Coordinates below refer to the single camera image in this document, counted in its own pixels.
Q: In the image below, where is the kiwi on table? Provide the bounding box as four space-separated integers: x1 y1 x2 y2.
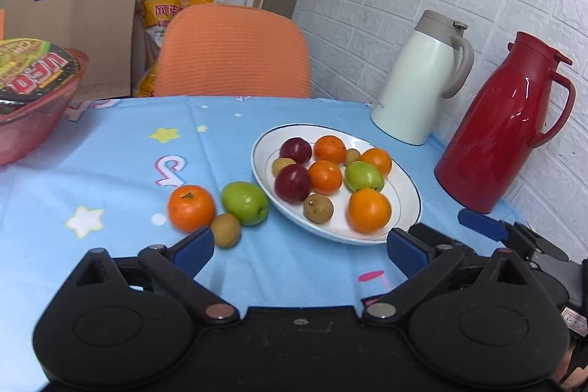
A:
210 213 242 248

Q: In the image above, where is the red thermos jug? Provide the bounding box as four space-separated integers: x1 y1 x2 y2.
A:
434 31 577 215

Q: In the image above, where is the brown longan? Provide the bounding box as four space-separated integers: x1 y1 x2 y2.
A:
303 194 334 225
272 158 297 178

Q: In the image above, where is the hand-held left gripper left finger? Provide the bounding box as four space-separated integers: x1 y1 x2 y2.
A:
55 227 240 325

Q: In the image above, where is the cardboard box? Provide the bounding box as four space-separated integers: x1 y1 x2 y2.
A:
4 0 140 103

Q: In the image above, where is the blue printed tablecloth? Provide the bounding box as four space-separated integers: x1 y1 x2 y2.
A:
0 95 524 392

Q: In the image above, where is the white thermos jug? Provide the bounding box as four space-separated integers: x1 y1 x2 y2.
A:
370 9 475 146

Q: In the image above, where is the red plum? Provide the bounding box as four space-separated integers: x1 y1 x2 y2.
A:
274 163 311 204
279 137 313 165

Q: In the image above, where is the orange tangerine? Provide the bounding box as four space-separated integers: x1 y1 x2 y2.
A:
313 135 347 165
348 187 392 235
359 148 392 178
168 185 216 234
309 160 344 195

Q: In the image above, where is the white plate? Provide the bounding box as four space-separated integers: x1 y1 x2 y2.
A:
251 123 422 246

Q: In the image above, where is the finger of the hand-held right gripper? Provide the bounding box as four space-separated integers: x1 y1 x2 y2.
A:
458 209 570 267

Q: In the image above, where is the yellow plastic bag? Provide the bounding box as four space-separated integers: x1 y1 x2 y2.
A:
133 0 218 98

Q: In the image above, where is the instant noodle cup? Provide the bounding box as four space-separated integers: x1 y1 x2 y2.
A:
0 37 82 115

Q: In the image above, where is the red bowl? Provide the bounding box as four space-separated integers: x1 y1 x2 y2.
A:
0 47 89 167

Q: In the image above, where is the green apple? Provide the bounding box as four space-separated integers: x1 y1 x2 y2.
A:
345 161 384 193
221 181 270 226

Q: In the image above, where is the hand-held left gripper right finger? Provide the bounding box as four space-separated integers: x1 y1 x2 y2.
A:
362 223 559 323

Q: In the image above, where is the orange chair back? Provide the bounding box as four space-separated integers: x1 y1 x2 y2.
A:
154 4 313 99

